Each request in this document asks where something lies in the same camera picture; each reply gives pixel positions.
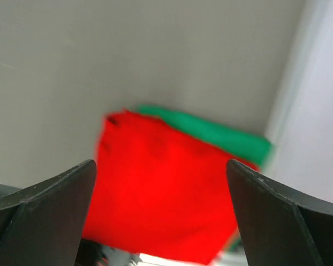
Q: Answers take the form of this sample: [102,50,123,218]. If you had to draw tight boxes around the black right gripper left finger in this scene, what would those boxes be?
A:
[0,160,97,265]

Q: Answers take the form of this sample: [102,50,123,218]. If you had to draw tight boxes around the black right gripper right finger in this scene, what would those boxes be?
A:
[226,160,333,265]

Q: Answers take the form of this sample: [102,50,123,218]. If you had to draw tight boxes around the red t shirt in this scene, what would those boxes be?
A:
[83,110,259,264]

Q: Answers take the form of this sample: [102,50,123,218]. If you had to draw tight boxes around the green folded t shirt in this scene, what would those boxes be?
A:
[136,104,274,168]

